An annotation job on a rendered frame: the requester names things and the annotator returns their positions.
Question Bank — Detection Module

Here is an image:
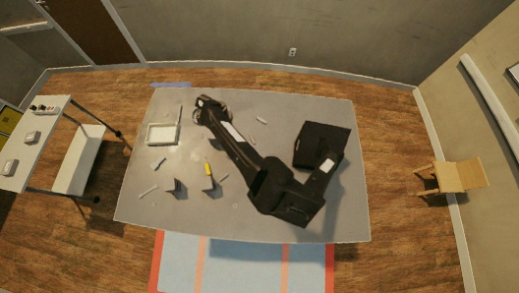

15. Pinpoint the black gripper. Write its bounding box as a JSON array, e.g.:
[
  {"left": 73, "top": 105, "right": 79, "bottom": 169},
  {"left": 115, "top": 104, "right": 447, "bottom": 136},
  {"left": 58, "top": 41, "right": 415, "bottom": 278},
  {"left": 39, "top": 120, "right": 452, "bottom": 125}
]
[{"left": 227, "top": 111, "right": 233, "bottom": 124}]

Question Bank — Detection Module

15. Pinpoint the white shallow square tray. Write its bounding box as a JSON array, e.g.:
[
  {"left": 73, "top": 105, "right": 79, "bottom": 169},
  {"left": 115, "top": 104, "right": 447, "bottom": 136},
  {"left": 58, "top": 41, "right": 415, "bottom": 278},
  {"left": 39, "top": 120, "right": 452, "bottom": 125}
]
[{"left": 145, "top": 122, "right": 179, "bottom": 145}]

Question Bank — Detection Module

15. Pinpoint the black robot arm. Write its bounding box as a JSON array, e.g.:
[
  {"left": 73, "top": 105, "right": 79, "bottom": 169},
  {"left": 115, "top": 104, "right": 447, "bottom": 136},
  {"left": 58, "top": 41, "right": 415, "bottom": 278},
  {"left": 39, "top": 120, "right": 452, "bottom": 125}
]
[{"left": 195, "top": 94, "right": 345, "bottom": 228}]

